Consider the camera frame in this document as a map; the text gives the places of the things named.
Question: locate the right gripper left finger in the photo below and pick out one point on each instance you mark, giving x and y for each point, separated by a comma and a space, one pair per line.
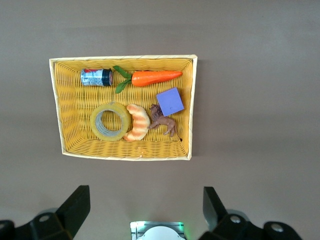
72, 212

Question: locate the orange plastic carrot toy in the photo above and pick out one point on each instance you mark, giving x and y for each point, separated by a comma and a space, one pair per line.
155, 78

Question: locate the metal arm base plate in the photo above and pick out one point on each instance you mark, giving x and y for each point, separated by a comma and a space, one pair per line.
136, 225

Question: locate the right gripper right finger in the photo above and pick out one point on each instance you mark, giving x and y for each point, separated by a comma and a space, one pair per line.
217, 225

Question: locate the purple foam cube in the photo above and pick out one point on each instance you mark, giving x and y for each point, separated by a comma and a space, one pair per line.
170, 102

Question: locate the yellow tape roll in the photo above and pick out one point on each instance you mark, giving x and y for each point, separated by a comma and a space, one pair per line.
110, 105

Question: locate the yellow wicker basket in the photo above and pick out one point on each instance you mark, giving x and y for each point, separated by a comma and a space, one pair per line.
75, 112

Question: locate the croissant toy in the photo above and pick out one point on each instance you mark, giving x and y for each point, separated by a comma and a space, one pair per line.
138, 120

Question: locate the small jar with black lid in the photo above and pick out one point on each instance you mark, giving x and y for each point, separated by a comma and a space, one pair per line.
93, 77

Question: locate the brown lion figurine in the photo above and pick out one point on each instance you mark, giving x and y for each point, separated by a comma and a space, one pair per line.
162, 121

